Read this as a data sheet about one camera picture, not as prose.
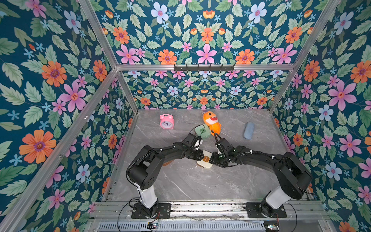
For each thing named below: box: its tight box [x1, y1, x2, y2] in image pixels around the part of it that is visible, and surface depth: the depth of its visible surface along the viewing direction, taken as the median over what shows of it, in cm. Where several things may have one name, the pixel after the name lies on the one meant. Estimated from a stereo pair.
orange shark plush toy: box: [202, 110, 222, 137], surface depth 107 cm
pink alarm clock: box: [159, 113, 175, 130], surface depth 104 cm
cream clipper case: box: [196, 150, 213, 169], surface depth 91 cm
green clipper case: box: [194, 124, 212, 140], surface depth 106 cm
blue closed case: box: [242, 121, 256, 140], surface depth 107 cm
